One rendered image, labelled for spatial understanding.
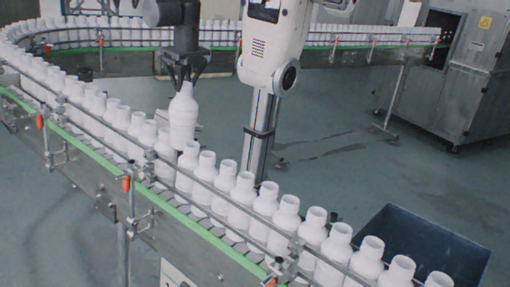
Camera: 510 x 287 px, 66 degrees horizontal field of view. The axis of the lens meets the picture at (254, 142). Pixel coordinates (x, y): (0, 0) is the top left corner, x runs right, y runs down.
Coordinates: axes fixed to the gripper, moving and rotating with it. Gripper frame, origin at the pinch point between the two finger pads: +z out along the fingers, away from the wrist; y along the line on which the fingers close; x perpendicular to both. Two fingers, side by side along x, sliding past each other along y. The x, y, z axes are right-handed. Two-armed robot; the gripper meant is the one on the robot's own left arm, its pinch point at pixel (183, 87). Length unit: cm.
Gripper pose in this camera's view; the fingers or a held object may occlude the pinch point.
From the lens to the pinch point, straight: 94.8
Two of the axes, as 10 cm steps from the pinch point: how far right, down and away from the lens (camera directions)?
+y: 6.3, -2.7, 7.2
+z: -1.3, 8.9, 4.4
